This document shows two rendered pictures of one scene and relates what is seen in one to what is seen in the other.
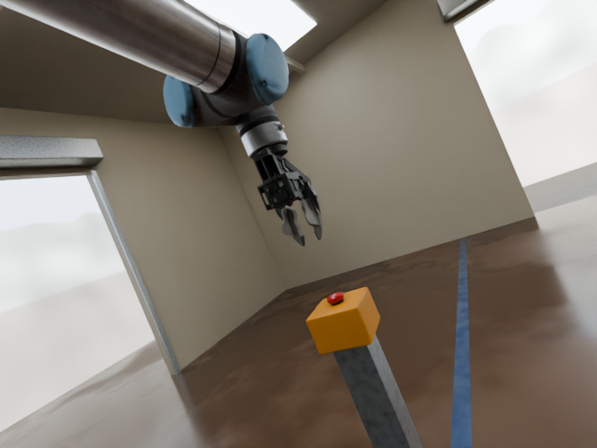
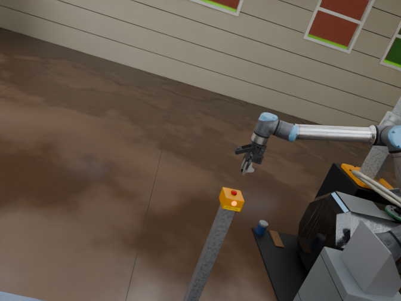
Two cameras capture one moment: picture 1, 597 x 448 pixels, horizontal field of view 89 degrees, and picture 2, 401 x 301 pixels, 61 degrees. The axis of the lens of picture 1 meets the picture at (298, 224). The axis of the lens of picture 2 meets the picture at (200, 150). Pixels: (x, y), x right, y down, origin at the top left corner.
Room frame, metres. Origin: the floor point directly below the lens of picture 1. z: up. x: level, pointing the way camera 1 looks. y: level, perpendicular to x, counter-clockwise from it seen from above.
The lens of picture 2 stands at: (1.99, 1.23, 2.05)
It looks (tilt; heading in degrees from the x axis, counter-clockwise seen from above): 23 degrees down; 232
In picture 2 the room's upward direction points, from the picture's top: 19 degrees clockwise
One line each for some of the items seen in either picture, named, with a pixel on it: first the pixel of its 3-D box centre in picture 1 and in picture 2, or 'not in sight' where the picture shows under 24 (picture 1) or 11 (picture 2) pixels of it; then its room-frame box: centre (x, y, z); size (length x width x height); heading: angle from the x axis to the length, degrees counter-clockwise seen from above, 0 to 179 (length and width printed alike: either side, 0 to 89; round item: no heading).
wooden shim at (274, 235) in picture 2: not in sight; (276, 238); (-0.78, -0.54, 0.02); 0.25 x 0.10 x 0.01; 65
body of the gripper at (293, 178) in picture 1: (279, 178); (255, 151); (0.64, 0.00, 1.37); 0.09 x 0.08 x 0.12; 155
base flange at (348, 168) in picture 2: not in sight; (367, 178); (-1.91, -0.54, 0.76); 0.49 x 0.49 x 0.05; 65
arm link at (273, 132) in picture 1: (266, 141); (259, 138); (0.64, -0.01, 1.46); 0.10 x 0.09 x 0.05; 65
